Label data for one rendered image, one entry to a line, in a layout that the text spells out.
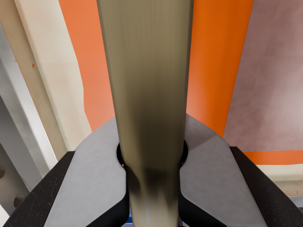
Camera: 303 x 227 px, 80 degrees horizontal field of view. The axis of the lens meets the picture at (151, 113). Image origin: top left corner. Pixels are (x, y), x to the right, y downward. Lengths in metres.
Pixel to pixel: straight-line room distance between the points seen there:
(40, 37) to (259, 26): 0.27
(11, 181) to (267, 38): 0.42
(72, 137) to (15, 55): 0.15
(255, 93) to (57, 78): 0.29
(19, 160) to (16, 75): 1.81
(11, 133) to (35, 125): 1.58
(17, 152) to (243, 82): 1.89
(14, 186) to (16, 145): 1.57
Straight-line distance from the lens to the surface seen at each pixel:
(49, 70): 0.29
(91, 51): 0.26
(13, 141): 1.93
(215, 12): 0.26
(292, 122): 0.38
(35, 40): 0.28
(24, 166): 2.10
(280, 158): 0.42
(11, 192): 0.37
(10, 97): 0.29
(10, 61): 0.27
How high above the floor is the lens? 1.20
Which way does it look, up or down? 59 degrees down
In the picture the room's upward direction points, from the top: 178 degrees clockwise
